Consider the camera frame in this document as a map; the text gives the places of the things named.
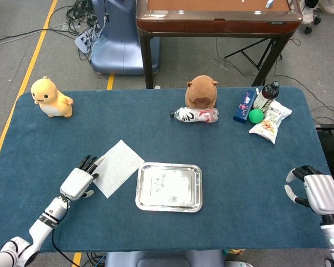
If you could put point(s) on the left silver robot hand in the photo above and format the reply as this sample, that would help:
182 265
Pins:
75 185

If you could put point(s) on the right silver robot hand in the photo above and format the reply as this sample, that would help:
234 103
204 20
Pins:
324 194

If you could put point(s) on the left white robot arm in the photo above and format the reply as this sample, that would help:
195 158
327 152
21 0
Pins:
41 228

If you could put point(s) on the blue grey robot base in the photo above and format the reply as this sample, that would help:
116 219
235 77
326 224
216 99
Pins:
119 41

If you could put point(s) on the silver metal tray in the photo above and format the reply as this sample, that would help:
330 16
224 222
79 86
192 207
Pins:
168 187

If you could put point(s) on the yellow plush dinosaur toy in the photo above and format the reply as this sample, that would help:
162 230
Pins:
53 103

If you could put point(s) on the white green snack bag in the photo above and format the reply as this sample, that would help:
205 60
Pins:
270 122

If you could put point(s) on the green ball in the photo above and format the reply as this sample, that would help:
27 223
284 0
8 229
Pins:
256 116

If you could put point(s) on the dark tea bottle black cap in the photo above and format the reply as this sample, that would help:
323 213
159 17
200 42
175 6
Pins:
265 97

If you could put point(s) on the grey blue robot torso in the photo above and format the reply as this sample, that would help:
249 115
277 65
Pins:
161 260

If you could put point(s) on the dark blue carton box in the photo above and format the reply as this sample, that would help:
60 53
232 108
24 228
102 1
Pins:
245 107

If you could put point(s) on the clear bottle red white label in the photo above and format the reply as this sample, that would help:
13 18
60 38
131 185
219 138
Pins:
197 115

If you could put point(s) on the black tripod stand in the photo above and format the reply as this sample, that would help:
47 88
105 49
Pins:
253 55

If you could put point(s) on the brown capybara plush toy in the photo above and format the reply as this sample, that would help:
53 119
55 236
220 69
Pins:
201 91

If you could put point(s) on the black wheeled office chair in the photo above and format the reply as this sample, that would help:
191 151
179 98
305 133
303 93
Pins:
309 16

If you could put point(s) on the brown mahjong table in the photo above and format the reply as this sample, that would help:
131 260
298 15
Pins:
217 25

